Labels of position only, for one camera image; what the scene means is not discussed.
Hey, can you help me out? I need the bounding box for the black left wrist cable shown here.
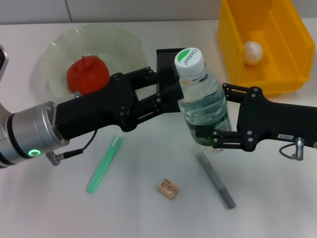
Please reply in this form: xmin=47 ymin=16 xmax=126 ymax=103
xmin=46 ymin=128 xmax=98 ymax=166

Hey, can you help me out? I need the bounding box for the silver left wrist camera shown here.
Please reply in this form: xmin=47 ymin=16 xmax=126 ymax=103
xmin=0 ymin=44 xmax=9 ymax=80

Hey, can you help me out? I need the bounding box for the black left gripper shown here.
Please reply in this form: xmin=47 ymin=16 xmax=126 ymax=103
xmin=55 ymin=71 xmax=185 ymax=141

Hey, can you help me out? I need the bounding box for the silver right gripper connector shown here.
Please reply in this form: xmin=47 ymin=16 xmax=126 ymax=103
xmin=295 ymin=137 xmax=306 ymax=161

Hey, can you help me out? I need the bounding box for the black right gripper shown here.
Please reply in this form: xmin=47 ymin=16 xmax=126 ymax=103
xmin=197 ymin=83 xmax=317 ymax=152

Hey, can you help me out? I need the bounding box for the grey right wrist cable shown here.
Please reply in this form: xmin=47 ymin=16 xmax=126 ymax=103
xmin=279 ymin=143 xmax=298 ymax=159

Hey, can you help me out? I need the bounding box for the white paper ball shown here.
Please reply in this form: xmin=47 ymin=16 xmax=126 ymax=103
xmin=244 ymin=40 xmax=264 ymax=65

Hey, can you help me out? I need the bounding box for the black mesh pen holder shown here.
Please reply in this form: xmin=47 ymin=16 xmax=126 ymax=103
xmin=156 ymin=47 xmax=188 ymax=75

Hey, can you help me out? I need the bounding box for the beige eraser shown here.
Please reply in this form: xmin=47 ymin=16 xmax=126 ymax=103
xmin=158 ymin=178 xmax=180 ymax=200

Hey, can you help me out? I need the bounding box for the green translucent pen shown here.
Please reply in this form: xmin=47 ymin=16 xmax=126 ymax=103
xmin=86 ymin=135 xmax=124 ymax=194

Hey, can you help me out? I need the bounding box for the green glass fruit plate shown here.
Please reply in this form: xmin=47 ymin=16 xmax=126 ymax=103
xmin=39 ymin=24 xmax=149 ymax=101

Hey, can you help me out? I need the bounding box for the clear green-label water bottle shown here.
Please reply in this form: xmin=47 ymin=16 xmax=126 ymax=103
xmin=174 ymin=47 xmax=233 ymax=155

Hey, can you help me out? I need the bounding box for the yellow plastic bin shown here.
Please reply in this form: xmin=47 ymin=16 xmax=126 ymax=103
xmin=217 ymin=0 xmax=317 ymax=99

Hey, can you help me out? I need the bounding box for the grey marker pen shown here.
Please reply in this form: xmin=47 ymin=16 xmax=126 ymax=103
xmin=197 ymin=152 xmax=237 ymax=210

